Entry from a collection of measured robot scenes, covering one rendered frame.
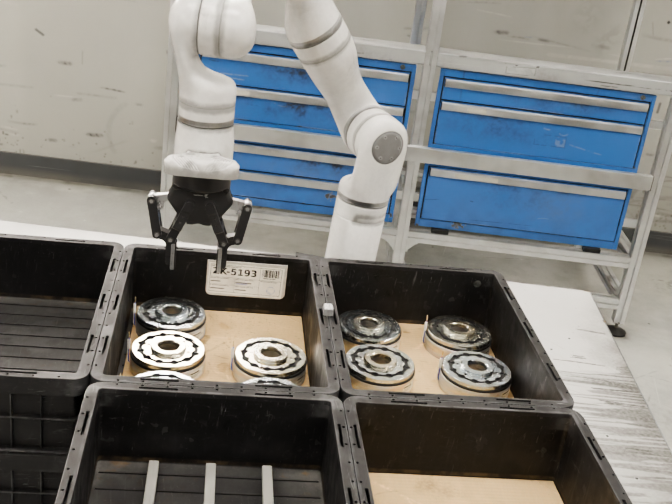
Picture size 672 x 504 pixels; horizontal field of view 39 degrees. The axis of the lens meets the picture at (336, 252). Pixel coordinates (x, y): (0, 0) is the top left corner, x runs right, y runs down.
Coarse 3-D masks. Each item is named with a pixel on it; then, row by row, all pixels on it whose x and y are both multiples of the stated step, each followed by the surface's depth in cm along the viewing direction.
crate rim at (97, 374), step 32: (128, 256) 144; (256, 256) 149; (288, 256) 151; (320, 288) 142; (320, 320) 133; (96, 352) 118; (160, 384) 113; (192, 384) 114; (224, 384) 115; (256, 384) 116
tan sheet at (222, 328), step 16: (208, 320) 149; (224, 320) 150; (240, 320) 151; (256, 320) 151; (272, 320) 152; (288, 320) 153; (208, 336) 145; (224, 336) 145; (240, 336) 146; (256, 336) 147; (272, 336) 147; (288, 336) 148; (208, 352) 141; (224, 352) 141; (304, 352) 144; (128, 368) 134; (208, 368) 136; (224, 368) 137; (304, 384) 136
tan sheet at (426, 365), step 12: (408, 324) 156; (420, 324) 157; (408, 336) 153; (420, 336) 153; (408, 348) 149; (420, 348) 150; (420, 360) 146; (432, 360) 146; (420, 372) 143; (432, 372) 143; (420, 384) 140; (432, 384) 140
